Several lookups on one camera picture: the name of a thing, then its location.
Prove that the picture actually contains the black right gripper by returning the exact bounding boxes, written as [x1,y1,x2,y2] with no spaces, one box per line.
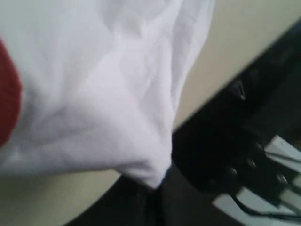
[171,80,283,205]

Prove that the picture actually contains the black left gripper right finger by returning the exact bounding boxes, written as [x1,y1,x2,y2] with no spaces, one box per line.
[155,165,242,226]

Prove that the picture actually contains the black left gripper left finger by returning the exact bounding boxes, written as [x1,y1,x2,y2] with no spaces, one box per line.
[67,176,162,226]

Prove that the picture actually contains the white t-shirt with red logo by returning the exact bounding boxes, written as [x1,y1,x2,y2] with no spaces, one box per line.
[0,0,214,188]

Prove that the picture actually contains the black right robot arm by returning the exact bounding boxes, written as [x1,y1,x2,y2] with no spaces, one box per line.
[173,24,301,204]

